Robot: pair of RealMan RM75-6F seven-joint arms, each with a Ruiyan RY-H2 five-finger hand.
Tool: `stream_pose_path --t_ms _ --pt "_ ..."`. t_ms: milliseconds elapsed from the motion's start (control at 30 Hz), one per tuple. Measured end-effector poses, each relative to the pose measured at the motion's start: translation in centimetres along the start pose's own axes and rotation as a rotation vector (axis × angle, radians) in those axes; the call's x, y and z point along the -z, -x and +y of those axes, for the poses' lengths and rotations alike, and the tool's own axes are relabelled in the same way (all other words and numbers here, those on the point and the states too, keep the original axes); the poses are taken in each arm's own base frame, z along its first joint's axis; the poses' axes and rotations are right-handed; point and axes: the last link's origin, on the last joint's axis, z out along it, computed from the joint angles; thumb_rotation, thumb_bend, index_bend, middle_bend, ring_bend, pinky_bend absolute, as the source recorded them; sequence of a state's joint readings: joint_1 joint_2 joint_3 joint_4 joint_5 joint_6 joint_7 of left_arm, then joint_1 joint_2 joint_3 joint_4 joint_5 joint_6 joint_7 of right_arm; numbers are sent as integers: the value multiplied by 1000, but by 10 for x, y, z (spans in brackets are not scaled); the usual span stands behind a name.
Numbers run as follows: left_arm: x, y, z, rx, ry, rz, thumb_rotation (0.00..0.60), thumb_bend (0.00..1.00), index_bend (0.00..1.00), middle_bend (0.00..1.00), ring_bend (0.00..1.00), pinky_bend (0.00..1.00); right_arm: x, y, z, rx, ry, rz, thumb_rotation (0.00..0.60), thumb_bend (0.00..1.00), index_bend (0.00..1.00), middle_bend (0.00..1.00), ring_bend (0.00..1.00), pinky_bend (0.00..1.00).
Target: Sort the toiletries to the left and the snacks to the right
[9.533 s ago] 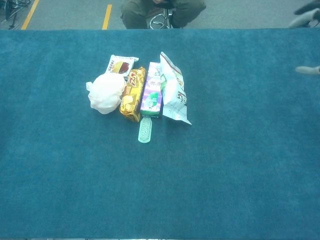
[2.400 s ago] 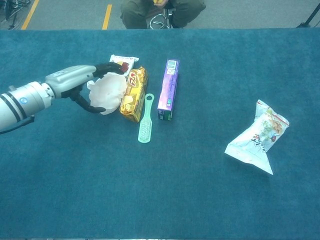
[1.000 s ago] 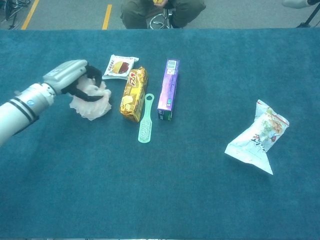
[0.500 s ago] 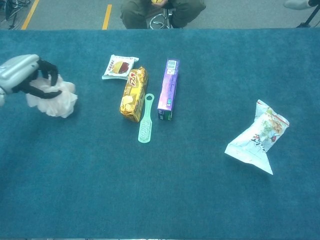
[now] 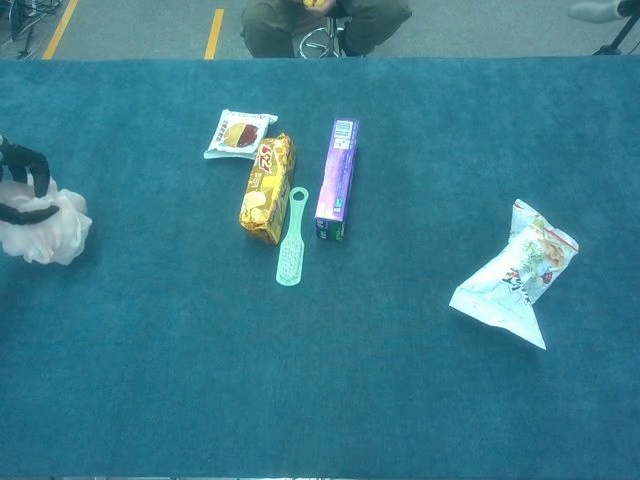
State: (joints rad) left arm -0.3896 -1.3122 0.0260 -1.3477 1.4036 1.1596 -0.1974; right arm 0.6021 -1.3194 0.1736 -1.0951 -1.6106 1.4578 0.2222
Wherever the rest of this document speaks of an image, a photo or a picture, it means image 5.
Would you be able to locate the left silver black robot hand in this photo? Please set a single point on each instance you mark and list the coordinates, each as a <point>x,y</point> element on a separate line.
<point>35,162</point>

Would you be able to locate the white bath loofah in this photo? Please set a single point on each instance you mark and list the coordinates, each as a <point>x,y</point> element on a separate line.
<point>60,235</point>

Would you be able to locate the small white pastry packet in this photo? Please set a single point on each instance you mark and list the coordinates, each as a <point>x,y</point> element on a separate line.
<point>240,132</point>

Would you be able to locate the gold foil snack pack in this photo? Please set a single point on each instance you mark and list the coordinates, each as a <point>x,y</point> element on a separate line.
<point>265,195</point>

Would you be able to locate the light green brush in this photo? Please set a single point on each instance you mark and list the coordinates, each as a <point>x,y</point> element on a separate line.
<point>291,260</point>

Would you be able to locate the purple toothpaste box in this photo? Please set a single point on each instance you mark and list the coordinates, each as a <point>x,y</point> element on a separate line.
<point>337,175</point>

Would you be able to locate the white and red snack bag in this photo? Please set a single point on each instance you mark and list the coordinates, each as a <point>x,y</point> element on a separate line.
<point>510,280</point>

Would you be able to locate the dark metal rack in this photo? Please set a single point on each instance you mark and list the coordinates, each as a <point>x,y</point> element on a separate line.
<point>22,25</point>

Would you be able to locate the teal table cloth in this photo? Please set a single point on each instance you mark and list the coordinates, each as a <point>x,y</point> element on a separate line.
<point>200,375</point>

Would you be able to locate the seated person in green trousers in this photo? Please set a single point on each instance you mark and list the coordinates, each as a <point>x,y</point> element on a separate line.
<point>270,25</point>

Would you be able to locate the chrome stool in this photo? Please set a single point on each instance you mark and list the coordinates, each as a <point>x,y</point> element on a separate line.
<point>332,30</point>

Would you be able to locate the black tripod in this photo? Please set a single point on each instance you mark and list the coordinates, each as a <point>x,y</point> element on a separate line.
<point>625,30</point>

